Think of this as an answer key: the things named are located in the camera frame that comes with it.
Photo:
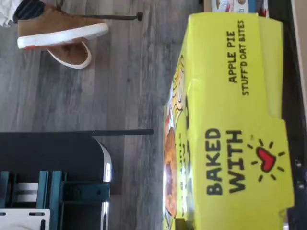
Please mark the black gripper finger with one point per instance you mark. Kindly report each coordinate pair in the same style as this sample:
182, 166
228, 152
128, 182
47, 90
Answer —
184, 225
301, 215

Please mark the green Bobo's apple pie box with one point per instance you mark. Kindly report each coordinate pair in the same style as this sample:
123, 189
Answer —
227, 119

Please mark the blue printed box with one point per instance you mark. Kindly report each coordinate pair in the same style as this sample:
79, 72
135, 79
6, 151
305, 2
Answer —
253, 4

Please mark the white printed box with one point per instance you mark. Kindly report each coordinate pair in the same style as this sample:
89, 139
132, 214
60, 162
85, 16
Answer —
227, 6

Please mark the black metal leg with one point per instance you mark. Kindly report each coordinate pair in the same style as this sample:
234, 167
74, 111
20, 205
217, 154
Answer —
108, 17
124, 132

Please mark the white slotted plate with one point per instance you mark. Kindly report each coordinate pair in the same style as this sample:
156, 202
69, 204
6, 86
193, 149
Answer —
24, 220

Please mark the brown shoe white sole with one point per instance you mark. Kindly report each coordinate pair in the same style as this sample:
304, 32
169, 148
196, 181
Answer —
60, 26
72, 54

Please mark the dark striped sock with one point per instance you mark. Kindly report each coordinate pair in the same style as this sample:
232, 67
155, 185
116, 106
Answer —
28, 8

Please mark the white trouser leg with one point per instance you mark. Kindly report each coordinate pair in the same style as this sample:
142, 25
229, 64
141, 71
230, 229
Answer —
4, 12

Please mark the teal aluminium frame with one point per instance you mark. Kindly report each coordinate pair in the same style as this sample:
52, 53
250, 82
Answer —
79, 194

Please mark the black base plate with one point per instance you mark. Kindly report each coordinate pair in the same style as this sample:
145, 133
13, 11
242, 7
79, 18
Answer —
48, 153

